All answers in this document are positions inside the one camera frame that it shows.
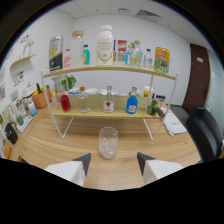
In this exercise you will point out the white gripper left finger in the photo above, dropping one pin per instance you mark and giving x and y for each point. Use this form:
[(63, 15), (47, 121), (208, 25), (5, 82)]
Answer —
[(68, 170)]

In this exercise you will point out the tall white milk bottle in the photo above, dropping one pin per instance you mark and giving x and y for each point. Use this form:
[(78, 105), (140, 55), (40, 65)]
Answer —
[(105, 48)]

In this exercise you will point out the glass jar cork lid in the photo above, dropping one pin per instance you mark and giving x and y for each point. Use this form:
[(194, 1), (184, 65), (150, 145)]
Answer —
[(77, 50)]

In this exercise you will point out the green cup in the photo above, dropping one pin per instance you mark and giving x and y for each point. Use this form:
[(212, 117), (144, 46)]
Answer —
[(20, 120)]

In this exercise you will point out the small teal bottle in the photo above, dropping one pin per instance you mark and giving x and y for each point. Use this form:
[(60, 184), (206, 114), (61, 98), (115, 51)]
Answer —
[(86, 56)]

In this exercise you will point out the white frame wooden shelf rack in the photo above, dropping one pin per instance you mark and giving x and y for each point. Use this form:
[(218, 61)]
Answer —
[(100, 112)]

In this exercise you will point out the orange storage basket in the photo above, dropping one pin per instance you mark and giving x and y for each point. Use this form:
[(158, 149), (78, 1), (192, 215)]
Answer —
[(41, 100)]

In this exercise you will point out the brown door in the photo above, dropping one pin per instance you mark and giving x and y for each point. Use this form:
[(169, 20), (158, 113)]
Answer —
[(197, 80)]

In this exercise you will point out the black yellow tall can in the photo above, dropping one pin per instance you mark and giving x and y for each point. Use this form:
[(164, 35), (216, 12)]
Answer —
[(56, 55)]

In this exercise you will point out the clear bottle red label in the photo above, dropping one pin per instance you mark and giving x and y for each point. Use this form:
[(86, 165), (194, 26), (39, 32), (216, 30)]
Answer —
[(108, 104)]

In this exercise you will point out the black office chair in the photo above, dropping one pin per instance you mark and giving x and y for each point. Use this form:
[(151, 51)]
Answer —
[(203, 133)]

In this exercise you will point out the white tray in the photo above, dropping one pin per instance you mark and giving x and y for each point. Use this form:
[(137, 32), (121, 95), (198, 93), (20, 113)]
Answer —
[(25, 125)]

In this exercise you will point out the small red liquid bottle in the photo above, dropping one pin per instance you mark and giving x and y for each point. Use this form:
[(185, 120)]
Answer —
[(65, 104)]

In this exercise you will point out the white paper notebook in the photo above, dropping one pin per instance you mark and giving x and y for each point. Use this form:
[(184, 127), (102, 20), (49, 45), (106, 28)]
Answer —
[(175, 126)]

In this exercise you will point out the wooden wall shelf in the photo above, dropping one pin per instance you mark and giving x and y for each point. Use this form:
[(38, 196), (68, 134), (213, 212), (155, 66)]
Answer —
[(22, 60)]

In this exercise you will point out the blue liquid bottle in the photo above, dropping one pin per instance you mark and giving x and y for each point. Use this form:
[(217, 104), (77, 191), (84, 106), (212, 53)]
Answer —
[(132, 105)]

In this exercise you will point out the blue white cup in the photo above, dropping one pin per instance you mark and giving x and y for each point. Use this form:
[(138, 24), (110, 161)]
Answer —
[(32, 109)]

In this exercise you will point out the small pink bottle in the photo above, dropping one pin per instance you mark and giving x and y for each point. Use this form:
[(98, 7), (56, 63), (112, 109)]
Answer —
[(67, 60)]

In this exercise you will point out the glass tumbler with ice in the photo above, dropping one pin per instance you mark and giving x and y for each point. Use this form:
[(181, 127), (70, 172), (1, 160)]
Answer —
[(108, 145)]

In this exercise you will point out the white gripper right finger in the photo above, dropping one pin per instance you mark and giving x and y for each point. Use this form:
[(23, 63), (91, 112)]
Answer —
[(158, 168)]

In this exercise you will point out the dark green bottle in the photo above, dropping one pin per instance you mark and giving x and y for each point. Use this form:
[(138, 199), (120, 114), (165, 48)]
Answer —
[(152, 108)]

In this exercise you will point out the small light blue bottle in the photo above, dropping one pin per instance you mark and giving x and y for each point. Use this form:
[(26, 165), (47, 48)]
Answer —
[(128, 57)]

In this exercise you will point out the green potted plant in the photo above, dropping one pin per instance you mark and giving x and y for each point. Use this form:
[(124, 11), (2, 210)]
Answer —
[(70, 81)]

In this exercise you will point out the clear bottle dark cap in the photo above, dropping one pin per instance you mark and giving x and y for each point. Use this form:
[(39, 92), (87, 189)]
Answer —
[(148, 60)]

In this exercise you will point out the ceiling air vent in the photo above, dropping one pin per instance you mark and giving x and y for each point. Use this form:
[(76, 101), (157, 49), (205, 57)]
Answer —
[(148, 13)]

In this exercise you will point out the black handbag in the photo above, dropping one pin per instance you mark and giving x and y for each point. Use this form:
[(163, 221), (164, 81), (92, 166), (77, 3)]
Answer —
[(11, 134)]

